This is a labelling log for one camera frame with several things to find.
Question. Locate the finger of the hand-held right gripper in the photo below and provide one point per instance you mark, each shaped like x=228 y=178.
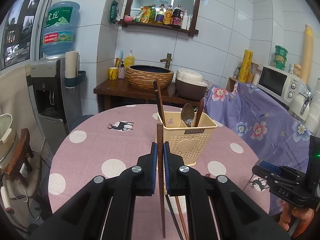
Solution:
x=262 y=176
x=267 y=165

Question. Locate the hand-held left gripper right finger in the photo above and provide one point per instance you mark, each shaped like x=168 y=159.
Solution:
x=166 y=170

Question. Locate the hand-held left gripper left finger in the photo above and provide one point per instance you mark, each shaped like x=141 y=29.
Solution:
x=154 y=170

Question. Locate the reddish brown wooden chopstick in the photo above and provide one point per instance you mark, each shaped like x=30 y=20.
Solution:
x=160 y=135

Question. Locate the cream plastic utensil holder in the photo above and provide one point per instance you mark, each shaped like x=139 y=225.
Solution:
x=190 y=142

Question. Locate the dark wooden chopstick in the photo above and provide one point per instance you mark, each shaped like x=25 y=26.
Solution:
x=173 y=217

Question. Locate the metal spoon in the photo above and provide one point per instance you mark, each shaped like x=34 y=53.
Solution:
x=187 y=113

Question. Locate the person's right hand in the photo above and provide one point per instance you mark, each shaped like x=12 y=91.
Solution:
x=302 y=220

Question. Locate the purple floral cloth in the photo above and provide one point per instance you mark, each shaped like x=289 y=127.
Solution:
x=262 y=115

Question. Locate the pink polka dot tablecloth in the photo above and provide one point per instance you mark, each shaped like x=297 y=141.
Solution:
x=100 y=145

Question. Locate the chrome faucet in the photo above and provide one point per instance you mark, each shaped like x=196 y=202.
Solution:
x=305 y=100

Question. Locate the white microwave oven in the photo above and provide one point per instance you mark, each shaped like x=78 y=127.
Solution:
x=270 y=80

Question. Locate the white brown rice cooker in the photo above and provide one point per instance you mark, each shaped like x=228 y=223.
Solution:
x=190 y=85

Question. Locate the grey round bin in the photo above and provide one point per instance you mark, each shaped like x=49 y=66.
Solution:
x=80 y=122

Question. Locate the small wooden box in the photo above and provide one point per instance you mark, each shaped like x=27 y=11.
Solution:
x=231 y=83

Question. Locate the woven pattern wash basin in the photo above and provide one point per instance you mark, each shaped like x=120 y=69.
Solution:
x=147 y=80

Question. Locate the dark wooden washstand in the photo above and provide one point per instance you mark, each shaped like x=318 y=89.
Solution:
x=112 y=87

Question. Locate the jar with yellow lid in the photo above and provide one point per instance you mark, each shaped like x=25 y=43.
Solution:
x=297 y=71

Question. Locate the yellow patterned roll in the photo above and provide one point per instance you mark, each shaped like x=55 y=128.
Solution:
x=245 y=66

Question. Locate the floral pump bottle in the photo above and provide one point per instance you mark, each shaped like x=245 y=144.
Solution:
x=122 y=72

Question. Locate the yellow cup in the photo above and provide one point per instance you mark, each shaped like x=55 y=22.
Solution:
x=113 y=73

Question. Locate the stack of green cups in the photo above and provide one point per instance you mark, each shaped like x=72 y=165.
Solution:
x=280 y=57

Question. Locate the bronze faucet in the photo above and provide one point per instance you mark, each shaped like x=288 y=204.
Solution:
x=168 y=60

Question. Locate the yellow soap bottle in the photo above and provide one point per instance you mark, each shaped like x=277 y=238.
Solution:
x=129 y=60

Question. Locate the tall yellow tube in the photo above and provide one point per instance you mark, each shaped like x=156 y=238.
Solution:
x=307 y=55

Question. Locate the blue toothbrush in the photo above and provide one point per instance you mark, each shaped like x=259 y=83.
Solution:
x=121 y=56

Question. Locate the teal roll holder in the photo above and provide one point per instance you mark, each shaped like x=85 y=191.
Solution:
x=81 y=76

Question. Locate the beige paper roll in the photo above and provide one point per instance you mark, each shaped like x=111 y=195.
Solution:
x=71 y=63

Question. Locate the dark wooden chair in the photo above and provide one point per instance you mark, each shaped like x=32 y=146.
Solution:
x=21 y=150

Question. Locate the grey water dispenser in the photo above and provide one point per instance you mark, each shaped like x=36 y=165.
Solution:
x=47 y=80

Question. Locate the white squeeze bottle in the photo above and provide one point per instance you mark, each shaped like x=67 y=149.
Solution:
x=189 y=22
x=184 y=21

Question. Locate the cream cooking pot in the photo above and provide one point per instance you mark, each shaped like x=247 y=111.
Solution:
x=6 y=137

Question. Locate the white handheld device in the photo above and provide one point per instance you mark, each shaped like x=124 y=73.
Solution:
x=5 y=200

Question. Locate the yellow label sauce bottle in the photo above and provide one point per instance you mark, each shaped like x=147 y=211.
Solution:
x=168 y=17

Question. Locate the dark soy sauce bottle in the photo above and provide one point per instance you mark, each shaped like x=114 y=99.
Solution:
x=176 y=17

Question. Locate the purple label bottle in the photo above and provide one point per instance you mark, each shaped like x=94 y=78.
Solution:
x=160 y=16

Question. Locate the yellow oil bottle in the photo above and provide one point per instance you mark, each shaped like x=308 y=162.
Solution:
x=152 y=15

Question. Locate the yellow green pouch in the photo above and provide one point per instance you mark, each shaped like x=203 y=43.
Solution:
x=142 y=15

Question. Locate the green hanging packet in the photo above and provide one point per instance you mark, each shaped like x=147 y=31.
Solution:
x=114 y=11

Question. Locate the wooden framed mirror shelf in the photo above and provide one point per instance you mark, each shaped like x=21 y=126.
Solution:
x=180 y=1

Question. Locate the blue water jug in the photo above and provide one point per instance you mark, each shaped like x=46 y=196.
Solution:
x=60 y=27

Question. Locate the sliding glass window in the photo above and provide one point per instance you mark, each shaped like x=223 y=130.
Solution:
x=20 y=30

